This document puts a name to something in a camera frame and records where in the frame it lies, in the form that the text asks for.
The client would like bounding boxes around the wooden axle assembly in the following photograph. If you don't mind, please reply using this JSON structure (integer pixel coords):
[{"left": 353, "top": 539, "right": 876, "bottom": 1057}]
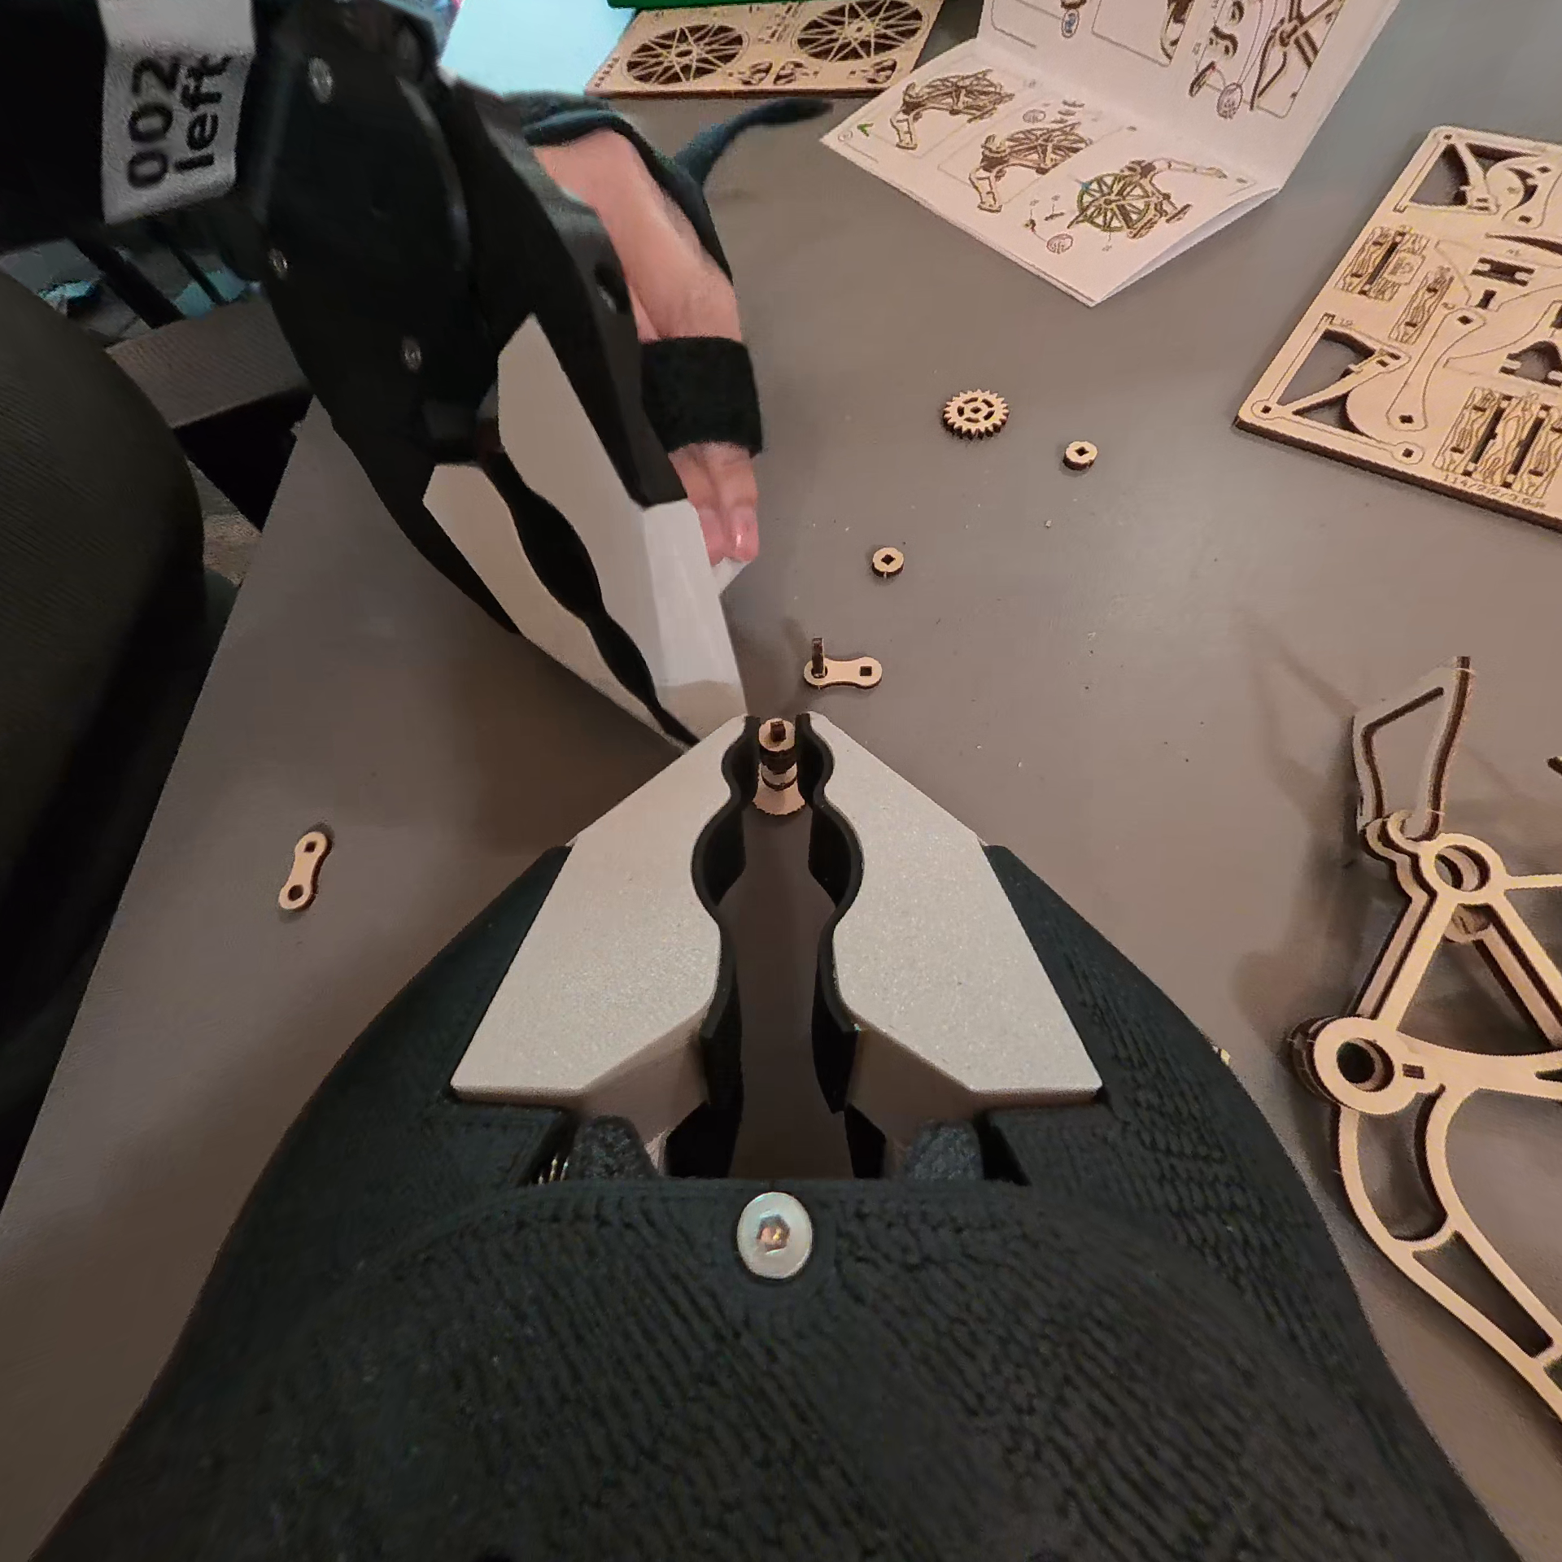
[{"left": 749, "top": 718, "right": 807, "bottom": 815}]

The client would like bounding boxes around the person's left forearm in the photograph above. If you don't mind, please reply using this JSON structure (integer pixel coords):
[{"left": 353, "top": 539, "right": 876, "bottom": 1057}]
[{"left": 506, "top": 92, "right": 734, "bottom": 283}]

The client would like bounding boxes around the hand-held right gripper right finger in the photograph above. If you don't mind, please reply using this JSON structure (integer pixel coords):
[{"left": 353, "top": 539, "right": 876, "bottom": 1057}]
[{"left": 791, "top": 712, "right": 1105, "bottom": 1161}]

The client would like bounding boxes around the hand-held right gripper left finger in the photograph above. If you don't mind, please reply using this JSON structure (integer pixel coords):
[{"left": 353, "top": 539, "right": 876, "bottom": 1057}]
[{"left": 448, "top": 718, "right": 785, "bottom": 1161}]

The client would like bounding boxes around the flat wooden link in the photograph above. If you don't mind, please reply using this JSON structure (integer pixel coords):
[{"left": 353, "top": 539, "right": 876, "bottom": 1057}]
[{"left": 280, "top": 827, "right": 334, "bottom": 915}]

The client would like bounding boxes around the instruction booklet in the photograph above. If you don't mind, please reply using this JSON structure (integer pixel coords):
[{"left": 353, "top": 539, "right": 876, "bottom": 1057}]
[{"left": 820, "top": 0, "right": 1398, "bottom": 305}]

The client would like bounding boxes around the person's left hand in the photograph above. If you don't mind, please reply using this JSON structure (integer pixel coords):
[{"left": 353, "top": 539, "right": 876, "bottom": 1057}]
[{"left": 533, "top": 145, "right": 765, "bottom": 567}]

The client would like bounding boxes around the laser-cut wooden parts sheet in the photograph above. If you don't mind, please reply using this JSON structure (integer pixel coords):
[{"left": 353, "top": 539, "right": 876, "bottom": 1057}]
[{"left": 1236, "top": 126, "right": 1562, "bottom": 529}]

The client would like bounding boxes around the wooden sheet with wheel parts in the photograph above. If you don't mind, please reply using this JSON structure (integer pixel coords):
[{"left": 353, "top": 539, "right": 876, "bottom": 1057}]
[{"left": 584, "top": 0, "right": 947, "bottom": 100}]

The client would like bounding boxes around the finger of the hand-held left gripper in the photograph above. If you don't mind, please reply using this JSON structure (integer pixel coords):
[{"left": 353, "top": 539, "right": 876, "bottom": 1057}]
[
  {"left": 419, "top": 452, "right": 703, "bottom": 750},
  {"left": 486, "top": 313, "right": 749, "bottom": 744}
]

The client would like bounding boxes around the wooden model frame assembly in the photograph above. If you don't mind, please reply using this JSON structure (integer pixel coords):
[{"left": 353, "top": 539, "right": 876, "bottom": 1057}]
[{"left": 1292, "top": 660, "right": 1562, "bottom": 1424}]

